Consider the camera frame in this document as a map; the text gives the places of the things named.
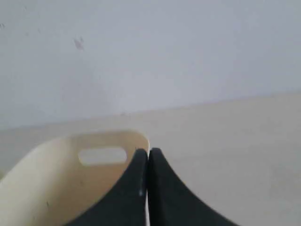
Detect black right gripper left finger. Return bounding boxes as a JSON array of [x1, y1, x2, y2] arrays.
[[67, 149, 147, 226]]

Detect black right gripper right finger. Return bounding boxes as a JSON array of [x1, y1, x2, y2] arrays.
[[147, 148, 236, 226]]

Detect cream plastic bin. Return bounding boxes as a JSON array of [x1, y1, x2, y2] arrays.
[[0, 130, 149, 226]]

